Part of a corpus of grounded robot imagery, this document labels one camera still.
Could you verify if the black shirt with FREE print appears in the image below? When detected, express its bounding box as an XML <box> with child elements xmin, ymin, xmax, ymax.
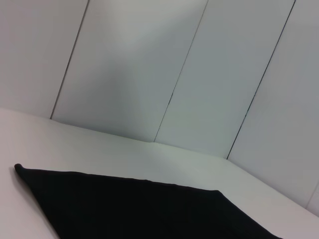
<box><xmin>14</xmin><ymin>163</ymin><xmax>284</xmax><ymax>239</ymax></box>

